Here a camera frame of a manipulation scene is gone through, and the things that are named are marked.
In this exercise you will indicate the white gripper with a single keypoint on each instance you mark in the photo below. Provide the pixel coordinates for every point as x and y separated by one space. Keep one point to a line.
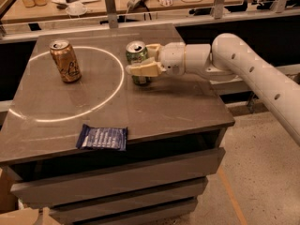
172 59

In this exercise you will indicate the green soda can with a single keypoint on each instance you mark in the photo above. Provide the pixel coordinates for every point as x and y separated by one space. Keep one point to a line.
136 52

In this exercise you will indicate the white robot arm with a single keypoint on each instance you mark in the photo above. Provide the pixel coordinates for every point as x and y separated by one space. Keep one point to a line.
226 58

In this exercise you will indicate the orange soda can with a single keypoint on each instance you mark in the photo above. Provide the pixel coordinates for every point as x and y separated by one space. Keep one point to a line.
65 59

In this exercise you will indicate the white cup on saucer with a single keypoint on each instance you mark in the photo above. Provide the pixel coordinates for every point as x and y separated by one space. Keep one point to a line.
76 9

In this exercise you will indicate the blue snack packet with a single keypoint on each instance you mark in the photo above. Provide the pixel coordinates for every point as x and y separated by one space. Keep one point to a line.
96 138

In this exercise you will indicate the grey drawer cabinet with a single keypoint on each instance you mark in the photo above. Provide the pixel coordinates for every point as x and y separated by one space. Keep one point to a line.
103 150

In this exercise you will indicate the metal upright bracket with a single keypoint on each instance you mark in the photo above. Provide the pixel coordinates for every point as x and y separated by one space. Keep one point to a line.
111 13

